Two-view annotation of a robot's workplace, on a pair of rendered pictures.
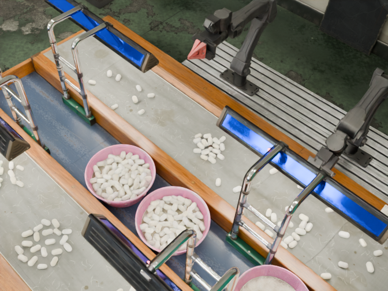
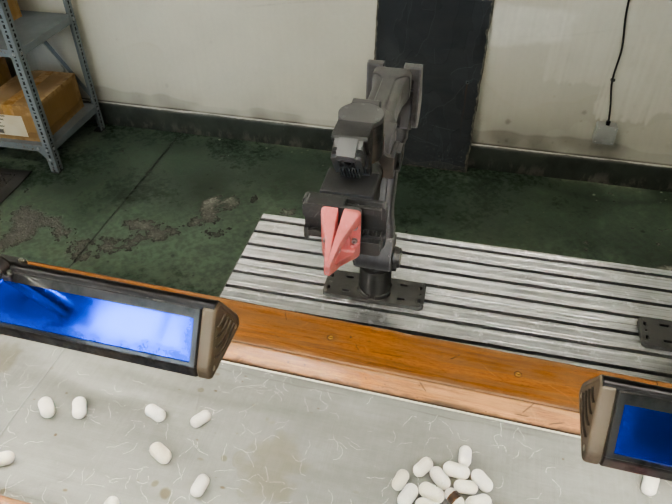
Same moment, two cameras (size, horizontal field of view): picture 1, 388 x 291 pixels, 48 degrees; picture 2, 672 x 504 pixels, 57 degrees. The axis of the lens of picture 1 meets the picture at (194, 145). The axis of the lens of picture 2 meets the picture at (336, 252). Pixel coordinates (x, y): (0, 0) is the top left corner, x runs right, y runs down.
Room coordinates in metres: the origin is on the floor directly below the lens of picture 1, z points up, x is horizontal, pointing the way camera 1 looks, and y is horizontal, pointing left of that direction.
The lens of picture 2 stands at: (0.79, 0.25, 1.54)
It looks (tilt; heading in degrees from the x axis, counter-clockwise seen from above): 41 degrees down; 335
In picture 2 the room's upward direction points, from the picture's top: straight up
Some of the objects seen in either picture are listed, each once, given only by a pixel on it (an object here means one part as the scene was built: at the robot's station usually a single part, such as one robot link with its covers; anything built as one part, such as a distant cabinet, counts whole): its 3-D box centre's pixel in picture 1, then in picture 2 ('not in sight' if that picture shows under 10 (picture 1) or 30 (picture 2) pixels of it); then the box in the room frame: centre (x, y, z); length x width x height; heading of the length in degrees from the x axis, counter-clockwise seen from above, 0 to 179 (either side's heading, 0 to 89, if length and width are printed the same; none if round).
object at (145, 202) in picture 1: (172, 224); not in sight; (0.75, 0.06, 0.72); 0.27 x 0.27 x 0.10
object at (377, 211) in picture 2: (208, 43); (349, 208); (1.35, -0.03, 1.07); 0.10 x 0.07 x 0.07; 52
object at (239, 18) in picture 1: (249, 18); (382, 126); (1.55, -0.19, 1.05); 0.30 x 0.09 x 0.12; 142
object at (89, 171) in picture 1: (121, 178); not in sight; (0.93, 0.27, 0.72); 0.27 x 0.27 x 0.10
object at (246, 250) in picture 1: (273, 210); not in sight; (0.73, -0.28, 0.90); 0.20 x 0.19 x 0.45; 50
